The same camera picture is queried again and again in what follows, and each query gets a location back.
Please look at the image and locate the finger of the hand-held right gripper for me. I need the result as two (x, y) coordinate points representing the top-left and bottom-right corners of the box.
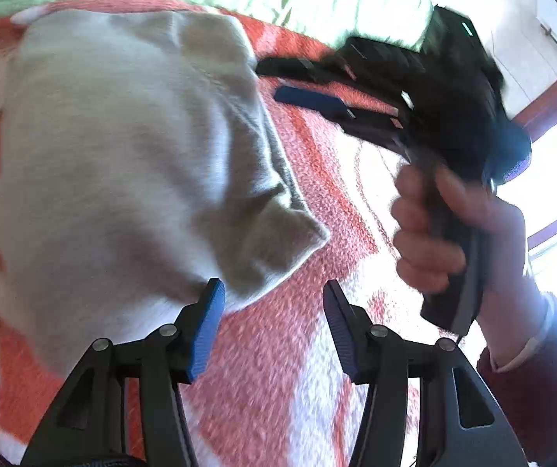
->
(273, 85), (408, 133)
(255, 56), (357, 84)

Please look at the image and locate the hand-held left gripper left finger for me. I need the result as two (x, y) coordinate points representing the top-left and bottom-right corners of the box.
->
(20, 277), (227, 467)

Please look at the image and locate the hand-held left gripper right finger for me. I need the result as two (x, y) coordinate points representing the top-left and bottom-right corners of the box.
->
(322, 279), (527, 467)

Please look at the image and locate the grey knit sweater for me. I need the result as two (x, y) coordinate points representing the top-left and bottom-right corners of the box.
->
(0, 10), (331, 380)

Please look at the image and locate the person's right forearm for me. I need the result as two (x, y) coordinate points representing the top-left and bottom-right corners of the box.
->
(475, 289), (557, 465)

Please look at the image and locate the person's right hand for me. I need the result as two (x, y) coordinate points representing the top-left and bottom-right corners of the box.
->
(389, 162), (528, 351)

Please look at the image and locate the orange and white blanket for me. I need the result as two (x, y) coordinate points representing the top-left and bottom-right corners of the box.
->
(0, 0), (483, 467)

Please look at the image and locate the brown wooden door frame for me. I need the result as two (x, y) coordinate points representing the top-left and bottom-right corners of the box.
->
(511, 70), (557, 256)

